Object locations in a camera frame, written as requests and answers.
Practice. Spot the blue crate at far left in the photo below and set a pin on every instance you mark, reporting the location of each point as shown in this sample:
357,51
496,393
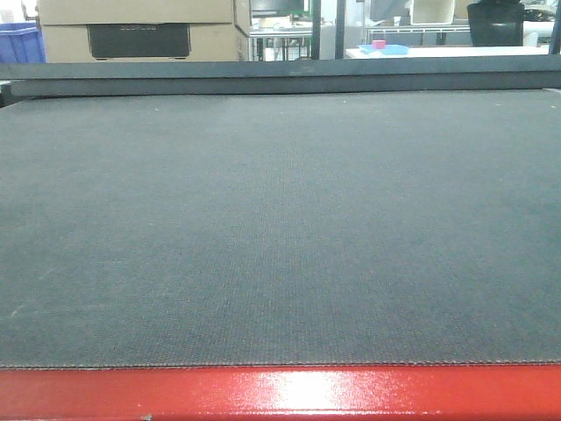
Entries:
21,43

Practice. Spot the small pink block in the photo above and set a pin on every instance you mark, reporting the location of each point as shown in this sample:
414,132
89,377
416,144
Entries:
378,44

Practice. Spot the dark grey conveyor belt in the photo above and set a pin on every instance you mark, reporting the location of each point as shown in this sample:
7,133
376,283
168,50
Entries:
153,231

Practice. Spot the flat blue tray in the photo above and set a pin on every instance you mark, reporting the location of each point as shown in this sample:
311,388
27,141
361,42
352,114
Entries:
387,50

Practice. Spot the red conveyor frame edge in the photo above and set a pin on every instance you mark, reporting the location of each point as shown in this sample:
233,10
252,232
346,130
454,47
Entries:
473,392

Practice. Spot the dark conveyor side rail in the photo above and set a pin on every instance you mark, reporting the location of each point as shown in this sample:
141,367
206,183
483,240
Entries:
284,77

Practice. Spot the black vertical post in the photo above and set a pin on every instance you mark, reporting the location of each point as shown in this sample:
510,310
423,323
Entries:
315,43

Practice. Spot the black office chair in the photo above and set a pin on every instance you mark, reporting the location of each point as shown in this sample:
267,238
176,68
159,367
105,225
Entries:
496,23

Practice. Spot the white background table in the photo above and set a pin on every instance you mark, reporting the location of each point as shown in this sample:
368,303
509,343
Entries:
457,51

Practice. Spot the large cardboard box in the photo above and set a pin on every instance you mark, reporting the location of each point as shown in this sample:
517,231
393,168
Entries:
120,31

